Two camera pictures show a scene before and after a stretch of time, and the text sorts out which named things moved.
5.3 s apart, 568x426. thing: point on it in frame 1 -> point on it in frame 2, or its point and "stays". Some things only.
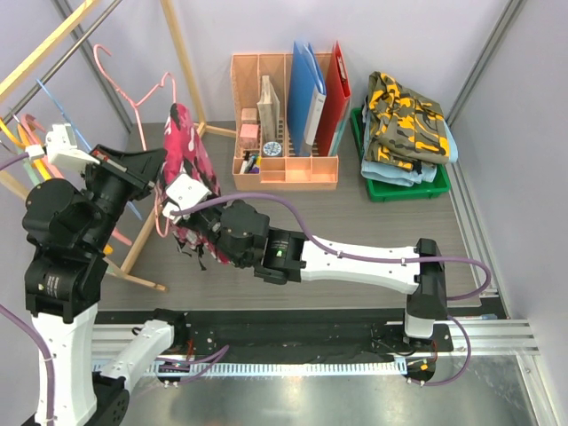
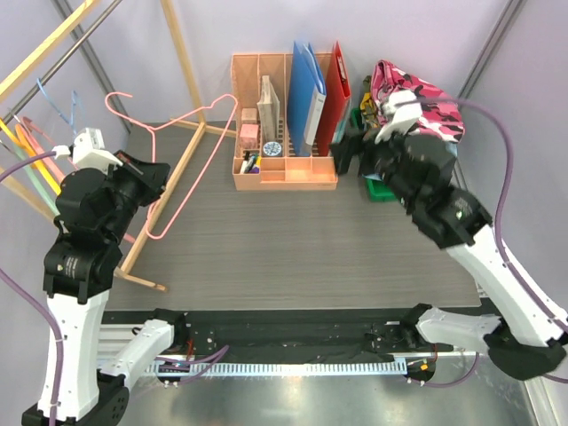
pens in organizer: [250, 164] stays
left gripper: [139, 169] stays
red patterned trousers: [185, 154] -> [441, 114]
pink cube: [248, 136] stays
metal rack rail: [42, 80] stays
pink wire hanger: [138, 121] -> [159, 125]
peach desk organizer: [262, 157] stays
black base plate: [356, 336] stays
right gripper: [193, 218] -> [345, 149]
